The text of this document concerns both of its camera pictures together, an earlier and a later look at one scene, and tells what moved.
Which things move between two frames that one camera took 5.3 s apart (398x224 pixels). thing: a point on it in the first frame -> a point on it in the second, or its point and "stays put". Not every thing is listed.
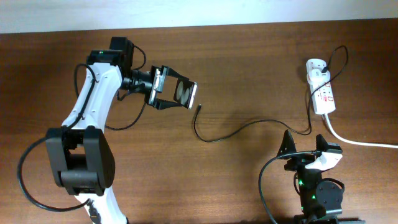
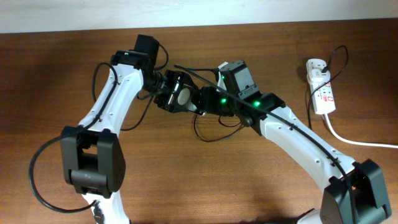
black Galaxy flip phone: (185, 92) stays put
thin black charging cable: (268, 121) -> (314, 93)
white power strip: (322, 93) stays put
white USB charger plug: (316, 76) stays put
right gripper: (299, 161) -> (207, 102)
